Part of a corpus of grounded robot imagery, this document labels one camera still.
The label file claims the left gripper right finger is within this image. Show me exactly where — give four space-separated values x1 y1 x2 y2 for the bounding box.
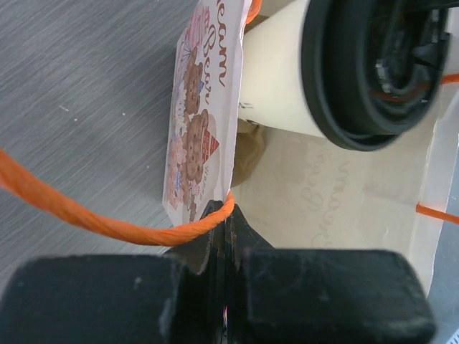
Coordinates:
225 208 437 343

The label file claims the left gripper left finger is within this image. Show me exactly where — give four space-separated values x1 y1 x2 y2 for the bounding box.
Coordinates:
0 199 227 344

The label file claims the paper takeout bag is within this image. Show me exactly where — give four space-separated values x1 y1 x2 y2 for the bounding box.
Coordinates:
0 0 459 298

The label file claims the brown cup carrier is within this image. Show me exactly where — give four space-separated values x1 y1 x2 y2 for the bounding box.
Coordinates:
231 119 266 187

